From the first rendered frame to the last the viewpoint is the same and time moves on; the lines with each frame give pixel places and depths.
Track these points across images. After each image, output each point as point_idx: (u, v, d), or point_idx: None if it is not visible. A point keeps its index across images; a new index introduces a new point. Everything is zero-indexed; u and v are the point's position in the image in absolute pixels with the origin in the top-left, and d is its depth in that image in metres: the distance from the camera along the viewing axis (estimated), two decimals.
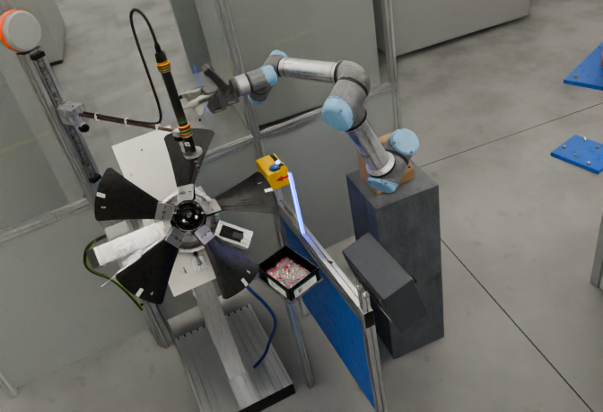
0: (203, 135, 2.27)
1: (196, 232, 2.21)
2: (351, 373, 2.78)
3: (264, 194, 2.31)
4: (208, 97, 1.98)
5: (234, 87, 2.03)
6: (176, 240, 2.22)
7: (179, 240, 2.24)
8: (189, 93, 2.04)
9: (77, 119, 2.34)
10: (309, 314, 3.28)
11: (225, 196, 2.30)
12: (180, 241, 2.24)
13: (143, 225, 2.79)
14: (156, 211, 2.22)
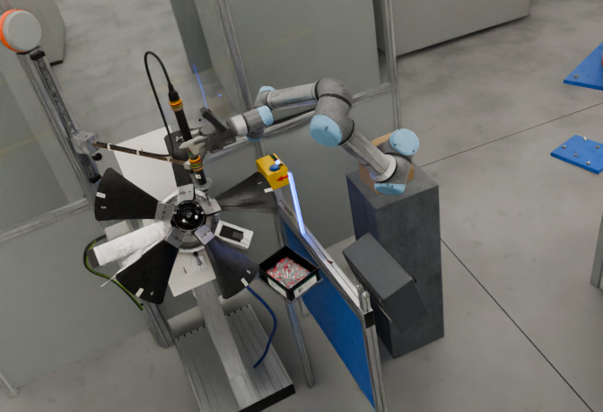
0: None
1: (196, 232, 2.21)
2: (351, 373, 2.78)
3: (264, 194, 2.31)
4: (204, 139, 2.05)
5: (231, 128, 2.10)
6: (176, 240, 2.22)
7: (179, 240, 2.24)
8: None
9: (91, 149, 2.42)
10: (309, 314, 3.28)
11: (225, 196, 2.30)
12: (180, 241, 2.24)
13: (143, 225, 2.79)
14: (156, 211, 2.22)
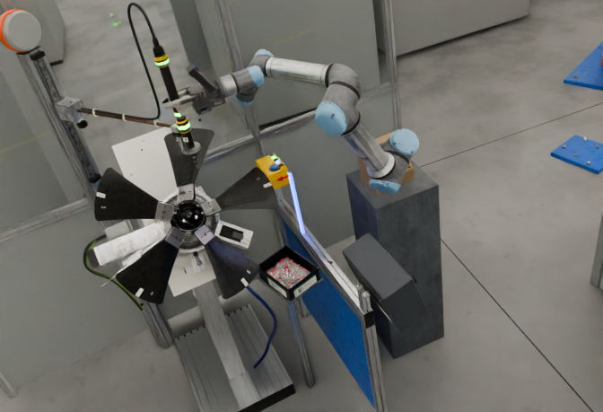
0: (203, 135, 2.27)
1: (196, 232, 2.21)
2: (351, 373, 2.78)
3: (263, 189, 2.30)
4: (191, 98, 1.96)
5: (220, 88, 2.01)
6: (176, 240, 2.22)
7: (179, 240, 2.24)
8: None
9: (75, 116, 2.33)
10: (309, 314, 3.28)
11: (224, 195, 2.30)
12: (180, 241, 2.24)
13: (143, 225, 2.79)
14: (156, 211, 2.22)
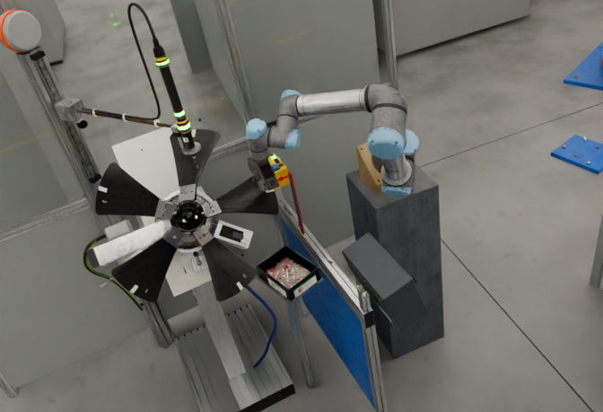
0: (208, 136, 2.27)
1: (195, 232, 2.21)
2: (351, 373, 2.78)
3: (265, 195, 2.30)
4: (275, 175, 2.25)
5: (268, 155, 2.16)
6: (174, 239, 2.22)
7: (178, 239, 2.24)
8: (263, 185, 2.26)
9: (75, 116, 2.33)
10: (309, 314, 3.28)
11: (226, 197, 2.30)
12: (179, 241, 2.24)
13: (143, 225, 2.79)
14: (157, 209, 2.22)
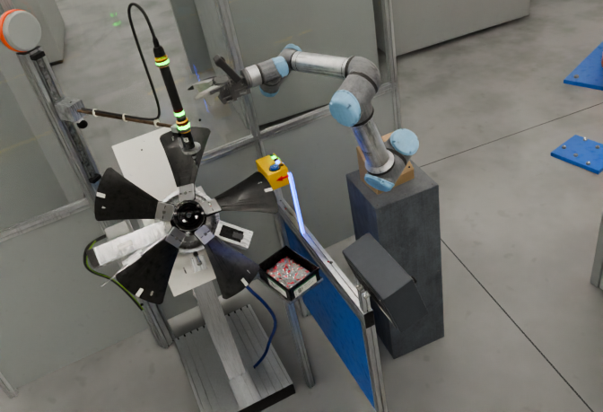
0: (270, 204, 2.28)
1: (175, 228, 2.20)
2: (351, 373, 2.78)
3: (238, 279, 2.22)
4: (220, 87, 1.98)
5: (246, 78, 2.03)
6: (161, 213, 2.23)
7: (163, 216, 2.24)
8: (201, 84, 2.04)
9: (75, 116, 2.33)
10: (309, 314, 3.28)
11: (221, 244, 2.26)
12: (162, 217, 2.24)
13: (143, 225, 2.79)
14: (184, 186, 2.26)
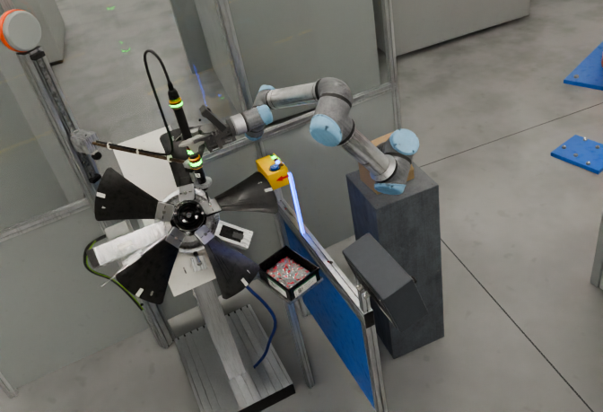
0: (270, 204, 2.28)
1: (175, 228, 2.20)
2: (351, 373, 2.78)
3: (238, 279, 2.22)
4: (203, 137, 2.05)
5: (231, 127, 2.10)
6: (161, 213, 2.23)
7: (163, 216, 2.24)
8: None
9: (91, 148, 2.42)
10: (309, 314, 3.28)
11: (221, 244, 2.26)
12: (162, 217, 2.24)
13: (143, 225, 2.79)
14: (184, 186, 2.26)
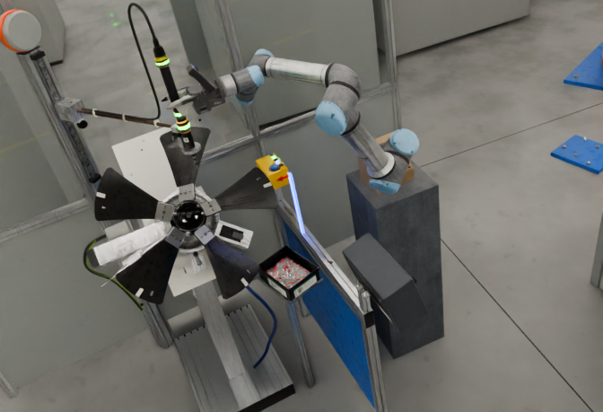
0: (270, 199, 2.27)
1: (175, 228, 2.20)
2: (351, 373, 2.78)
3: (238, 279, 2.22)
4: (192, 98, 1.96)
5: (220, 88, 2.01)
6: (161, 213, 2.23)
7: (163, 216, 2.24)
8: None
9: (75, 116, 2.33)
10: (309, 314, 3.28)
11: (221, 244, 2.26)
12: (162, 217, 2.24)
13: (143, 225, 2.79)
14: (184, 186, 2.26)
